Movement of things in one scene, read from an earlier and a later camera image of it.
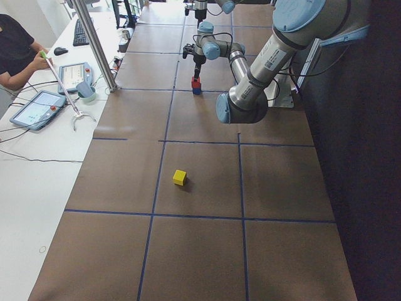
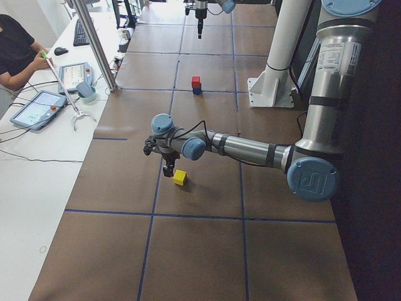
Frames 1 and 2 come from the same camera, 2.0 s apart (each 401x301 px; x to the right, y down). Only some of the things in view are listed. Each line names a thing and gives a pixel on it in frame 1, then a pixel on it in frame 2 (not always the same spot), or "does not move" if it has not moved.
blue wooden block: x=197 y=91 does not move
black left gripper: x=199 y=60 to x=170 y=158
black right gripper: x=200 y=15 does not move
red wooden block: x=195 y=84 does not move
